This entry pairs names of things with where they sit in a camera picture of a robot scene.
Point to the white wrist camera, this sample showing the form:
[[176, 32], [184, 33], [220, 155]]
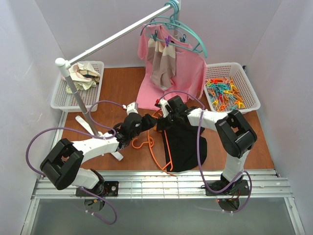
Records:
[[164, 106], [131, 108]]

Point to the white clothespin basket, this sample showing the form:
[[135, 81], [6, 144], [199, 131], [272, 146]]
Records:
[[241, 81]]

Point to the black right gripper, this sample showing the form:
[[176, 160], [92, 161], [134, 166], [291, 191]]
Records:
[[162, 120]]

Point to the black underwear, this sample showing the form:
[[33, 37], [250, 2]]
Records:
[[180, 145]]

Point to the beige brown underwear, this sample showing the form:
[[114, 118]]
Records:
[[163, 60]]

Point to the purple clothespin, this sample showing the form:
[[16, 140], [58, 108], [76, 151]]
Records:
[[167, 40]]

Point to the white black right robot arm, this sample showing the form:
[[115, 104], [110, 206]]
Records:
[[235, 133]]

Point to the pile of light clothes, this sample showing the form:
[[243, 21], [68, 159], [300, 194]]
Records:
[[84, 76]]

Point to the white clothes basket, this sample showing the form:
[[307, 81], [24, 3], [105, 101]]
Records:
[[67, 102]]

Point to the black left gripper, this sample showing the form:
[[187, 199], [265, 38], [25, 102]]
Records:
[[148, 119]]

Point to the white metal clothes rack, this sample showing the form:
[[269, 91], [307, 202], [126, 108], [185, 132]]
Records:
[[99, 144]]

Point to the teal plastic hanger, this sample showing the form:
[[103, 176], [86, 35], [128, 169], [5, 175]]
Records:
[[175, 24]]

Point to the pile of colourful clothespins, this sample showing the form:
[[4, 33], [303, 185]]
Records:
[[223, 94]]

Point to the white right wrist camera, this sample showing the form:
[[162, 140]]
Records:
[[164, 106]]

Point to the orange plastic hanger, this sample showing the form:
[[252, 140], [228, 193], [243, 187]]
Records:
[[154, 142]]

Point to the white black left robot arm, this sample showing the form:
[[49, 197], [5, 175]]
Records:
[[62, 166]]

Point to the aluminium rail frame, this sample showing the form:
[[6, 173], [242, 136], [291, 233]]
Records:
[[155, 203]]

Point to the teal clip hanger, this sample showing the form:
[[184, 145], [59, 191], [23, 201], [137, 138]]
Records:
[[158, 31]]

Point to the pink t-shirt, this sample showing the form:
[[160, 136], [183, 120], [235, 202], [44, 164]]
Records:
[[189, 78]]

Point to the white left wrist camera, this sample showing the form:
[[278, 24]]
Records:
[[131, 108]]

